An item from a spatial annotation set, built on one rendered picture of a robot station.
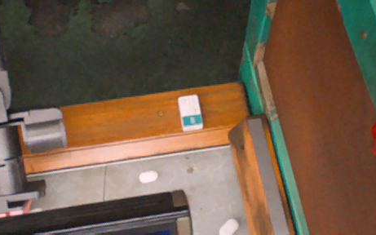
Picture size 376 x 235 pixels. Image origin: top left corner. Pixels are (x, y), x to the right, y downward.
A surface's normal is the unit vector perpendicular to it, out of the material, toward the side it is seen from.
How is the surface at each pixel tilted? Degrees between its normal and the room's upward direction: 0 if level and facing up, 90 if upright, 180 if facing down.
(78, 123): 0
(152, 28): 0
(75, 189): 0
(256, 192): 67
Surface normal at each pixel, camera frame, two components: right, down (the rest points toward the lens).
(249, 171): -0.91, -0.04
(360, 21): -0.99, 0.15
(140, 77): 0.00, -0.44
